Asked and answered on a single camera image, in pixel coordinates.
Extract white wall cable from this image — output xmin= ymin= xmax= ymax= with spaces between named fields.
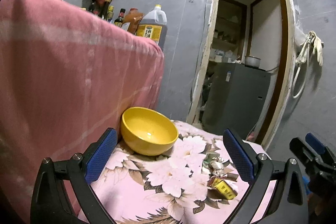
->
xmin=194 ymin=0 xmax=210 ymax=105

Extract pink floral blanket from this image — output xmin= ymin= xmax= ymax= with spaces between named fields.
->
xmin=79 ymin=119 xmax=279 ymax=224

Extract green white wrapper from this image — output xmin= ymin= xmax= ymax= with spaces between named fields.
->
xmin=203 ymin=152 xmax=231 ymax=177

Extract wooden door frame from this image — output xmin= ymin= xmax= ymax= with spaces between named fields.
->
xmin=186 ymin=0 xmax=297 ymax=151

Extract dark sauce bottle red cap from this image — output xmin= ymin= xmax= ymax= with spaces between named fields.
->
xmin=114 ymin=8 xmax=126 ymax=29

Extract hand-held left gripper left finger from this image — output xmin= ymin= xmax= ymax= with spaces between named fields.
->
xmin=30 ymin=127 xmax=118 ymax=224

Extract wooden shelf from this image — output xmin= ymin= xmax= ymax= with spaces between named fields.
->
xmin=210 ymin=0 xmax=247 ymax=62

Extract yellow bowl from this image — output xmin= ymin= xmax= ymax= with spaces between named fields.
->
xmin=120 ymin=107 xmax=179 ymax=157

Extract small metal pot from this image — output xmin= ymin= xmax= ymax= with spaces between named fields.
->
xmin=245 ymin=56 xmax=261 ymax=68

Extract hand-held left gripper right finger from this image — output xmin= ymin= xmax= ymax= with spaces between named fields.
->
xmin=223 ymin=128 xmax=309 ymax=224

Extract pink checked blanket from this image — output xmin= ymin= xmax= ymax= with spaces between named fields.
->
xmin=0 ymin=0 xmax=165 ymax=224

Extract large cooking oil jug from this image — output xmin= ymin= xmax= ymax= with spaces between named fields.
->
xmin=136 ymin=5 xmax=168 ymax=50

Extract cream rubber gloves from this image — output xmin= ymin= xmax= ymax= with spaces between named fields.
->
xmin=306 ymin=31 xmax=324 ymax=66

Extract white hose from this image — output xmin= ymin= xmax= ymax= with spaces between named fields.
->
xmin=292 ymin=40 xmax=311 ymax=99

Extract orange pouch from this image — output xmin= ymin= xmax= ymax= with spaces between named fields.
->
xmin=123 ymin=8 xmax=144 ymax=34

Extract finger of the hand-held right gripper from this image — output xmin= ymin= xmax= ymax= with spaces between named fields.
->
xmin=305 ymin=133 xmax=334 ymax=159
xmin=289 ymin=137 xmax=319 ymax=165

